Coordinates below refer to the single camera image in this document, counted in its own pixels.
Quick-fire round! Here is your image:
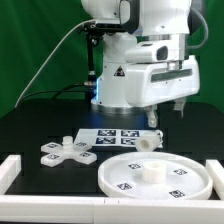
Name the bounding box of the grey cable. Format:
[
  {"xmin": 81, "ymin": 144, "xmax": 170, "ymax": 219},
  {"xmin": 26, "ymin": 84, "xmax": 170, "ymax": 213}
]
[{"xmin": 14, "ymin": 18, "xmax": 97, "ymax": 108}]

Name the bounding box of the white frame front bar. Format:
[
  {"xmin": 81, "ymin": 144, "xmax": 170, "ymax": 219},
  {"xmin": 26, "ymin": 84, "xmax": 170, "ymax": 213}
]
[{"xmin": 0, "ymin": 195, "xmax": 224, "ymax": 224}]

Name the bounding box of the white round table top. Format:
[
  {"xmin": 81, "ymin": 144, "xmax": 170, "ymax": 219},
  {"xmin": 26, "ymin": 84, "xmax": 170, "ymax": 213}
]
[{"xmin": 98, "ymin": 152, "xmax": 213, "ymax": 200}]

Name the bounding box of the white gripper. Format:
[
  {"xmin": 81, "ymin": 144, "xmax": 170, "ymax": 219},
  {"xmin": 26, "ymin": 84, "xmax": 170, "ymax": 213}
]
[{"xmin": 125, "ymin": 56, "xmax": 200, "ymax": 128}]

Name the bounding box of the white frame right block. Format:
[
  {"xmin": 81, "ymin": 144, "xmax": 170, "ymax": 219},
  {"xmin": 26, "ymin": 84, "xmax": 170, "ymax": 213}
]
[{"xmin": 205, "ymin": 160, "xmax": 224, "ymax": 201}]

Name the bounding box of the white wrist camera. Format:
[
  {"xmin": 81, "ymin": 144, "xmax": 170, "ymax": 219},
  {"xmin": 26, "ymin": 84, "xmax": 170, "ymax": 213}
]
[{"xmin": 125, "ymin": 42, "xmax": 169, "ymax": 64}]

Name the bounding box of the white marker sheet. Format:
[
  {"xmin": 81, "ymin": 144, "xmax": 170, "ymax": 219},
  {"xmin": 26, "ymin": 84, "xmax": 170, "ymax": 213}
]
[{"xmin": 74, "ymin": 129, "xmax": 156, "ymax": 148}]

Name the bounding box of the white frame left block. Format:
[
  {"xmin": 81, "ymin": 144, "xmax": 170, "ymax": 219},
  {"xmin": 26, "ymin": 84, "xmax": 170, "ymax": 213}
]
[{"xmin": 0, "ymin": 155, "xmax": 21, "ymax": 195}]

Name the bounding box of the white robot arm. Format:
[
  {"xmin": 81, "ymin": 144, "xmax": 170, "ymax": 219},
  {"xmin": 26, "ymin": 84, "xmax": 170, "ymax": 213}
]
[{"xmin": 81, "ymin": 0, "xmax": 207, "ymax": 128}]

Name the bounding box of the white cross table base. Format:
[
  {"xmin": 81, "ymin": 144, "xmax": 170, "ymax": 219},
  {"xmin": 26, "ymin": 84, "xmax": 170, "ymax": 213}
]
[{"xmin": 40, "ymin": 136, "xmax": 97, "ymax": 167}]

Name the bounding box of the black camera on stand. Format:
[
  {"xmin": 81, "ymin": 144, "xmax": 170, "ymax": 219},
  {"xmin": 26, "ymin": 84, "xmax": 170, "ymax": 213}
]
[{"xmin": 78, "ymin": 20, "xmax": 124, "ymax": 99}]

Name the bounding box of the white frame block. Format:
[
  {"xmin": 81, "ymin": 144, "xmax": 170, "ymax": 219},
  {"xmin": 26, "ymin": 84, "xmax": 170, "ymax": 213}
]
[
  {"xmin": 0, "ymin": 155, "xmax": 21, "ymax": 195},
  {"xmin": 205, "ymin": 160, "xmax": 224, "ymax": 201}
]

